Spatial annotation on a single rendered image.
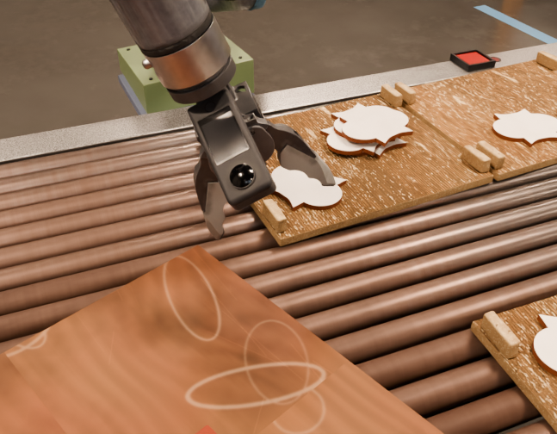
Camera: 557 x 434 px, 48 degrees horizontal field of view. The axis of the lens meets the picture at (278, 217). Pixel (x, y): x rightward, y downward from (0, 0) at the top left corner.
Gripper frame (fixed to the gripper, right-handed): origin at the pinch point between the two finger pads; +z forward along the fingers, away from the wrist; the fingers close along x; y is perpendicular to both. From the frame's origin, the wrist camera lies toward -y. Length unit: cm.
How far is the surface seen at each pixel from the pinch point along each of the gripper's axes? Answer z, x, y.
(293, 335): 4.3, 3.2, -13.2
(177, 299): 0.2, 13.8, -5.1
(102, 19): 104, 80, 375
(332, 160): 23.4, -9.8, 33.6
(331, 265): 21.0, -2.4, 8.6
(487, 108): 38, -43, 45
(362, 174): 24.6, -13.2, 28.2
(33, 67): 86, 116, 305
